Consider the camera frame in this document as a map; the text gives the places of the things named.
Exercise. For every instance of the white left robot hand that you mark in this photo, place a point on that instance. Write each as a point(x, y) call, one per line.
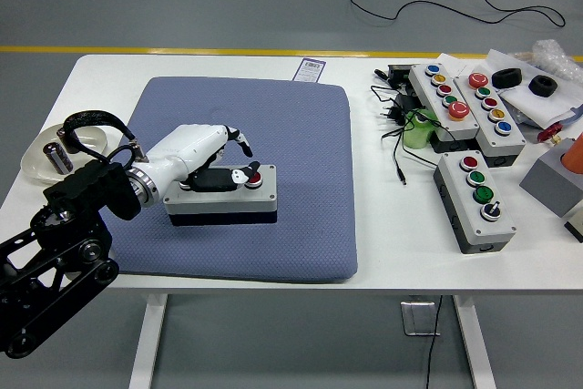
point(191, 145)

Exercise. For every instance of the grey four-control button box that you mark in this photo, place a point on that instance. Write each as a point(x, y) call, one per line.
point(218, 207)
point(455, 193)

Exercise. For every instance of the five-button box, mushroom beside green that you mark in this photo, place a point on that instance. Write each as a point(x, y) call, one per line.
point(428, 88)
point(505, 143)

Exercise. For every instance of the dark cylindrical capacitor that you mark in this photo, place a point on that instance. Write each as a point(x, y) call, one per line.
point(57, 157)
point(60, 134)

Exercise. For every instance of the blue-grey padded mat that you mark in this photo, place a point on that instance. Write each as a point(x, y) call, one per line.
point(296, 225)

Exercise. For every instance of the purple-edged label card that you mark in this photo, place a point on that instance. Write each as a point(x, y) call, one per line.
point(309, 71)

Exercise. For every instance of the white oval dish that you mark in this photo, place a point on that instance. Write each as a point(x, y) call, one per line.
point(34, 166)

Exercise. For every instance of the small black connector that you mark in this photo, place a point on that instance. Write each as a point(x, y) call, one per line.
point(381, 74)

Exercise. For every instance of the white table leg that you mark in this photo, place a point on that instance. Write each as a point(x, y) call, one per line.
point(476, 343)
point(148, 343)

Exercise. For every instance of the black power adapter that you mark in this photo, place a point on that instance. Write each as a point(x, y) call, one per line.
point(405, 102)

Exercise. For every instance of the black rectangular device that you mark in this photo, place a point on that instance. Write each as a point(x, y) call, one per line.
point(400, 74)

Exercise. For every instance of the green plastic cup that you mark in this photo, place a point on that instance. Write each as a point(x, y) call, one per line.
point(416, 136)

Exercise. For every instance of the white paper sheet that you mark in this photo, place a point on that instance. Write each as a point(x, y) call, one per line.
point(448, 61)

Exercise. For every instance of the metal floor plate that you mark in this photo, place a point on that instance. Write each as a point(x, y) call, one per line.
point(412, 320)

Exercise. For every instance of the red knob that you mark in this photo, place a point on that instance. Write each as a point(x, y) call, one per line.
point(546, 134)

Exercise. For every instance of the grey block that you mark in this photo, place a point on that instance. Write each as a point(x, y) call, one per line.
point(549, 184)

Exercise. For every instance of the clear bubble wrap bag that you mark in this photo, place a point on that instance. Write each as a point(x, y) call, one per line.
point(553, 54)

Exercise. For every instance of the orange cylinder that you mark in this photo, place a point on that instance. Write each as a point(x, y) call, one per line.
point(575, 154)

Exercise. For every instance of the white box with black edge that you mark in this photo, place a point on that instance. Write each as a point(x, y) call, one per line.
point(576, 220)

